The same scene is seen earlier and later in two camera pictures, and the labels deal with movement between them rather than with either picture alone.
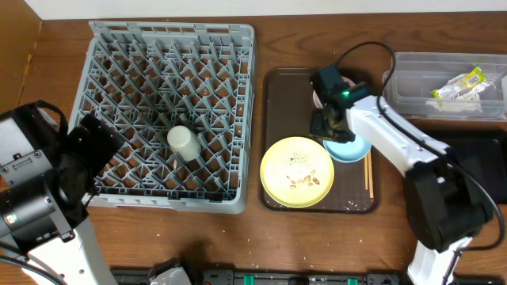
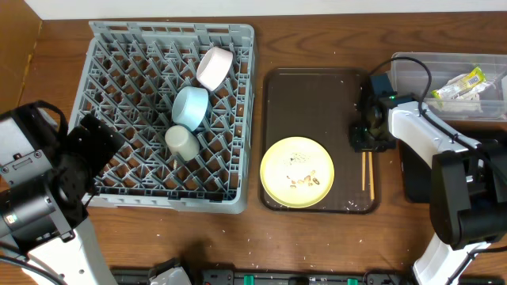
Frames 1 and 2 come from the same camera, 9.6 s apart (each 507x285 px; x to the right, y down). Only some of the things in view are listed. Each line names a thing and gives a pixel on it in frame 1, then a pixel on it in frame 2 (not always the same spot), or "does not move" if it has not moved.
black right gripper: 327,129 to 363,139
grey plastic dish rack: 143,79 does not move
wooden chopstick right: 370,173 does not move
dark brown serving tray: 286,102 does not move
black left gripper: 100,137 does not move
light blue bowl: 348,152 to 190,106
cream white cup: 184,142 does not move
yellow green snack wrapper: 466,86 does not move
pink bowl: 350,82 to 213,66
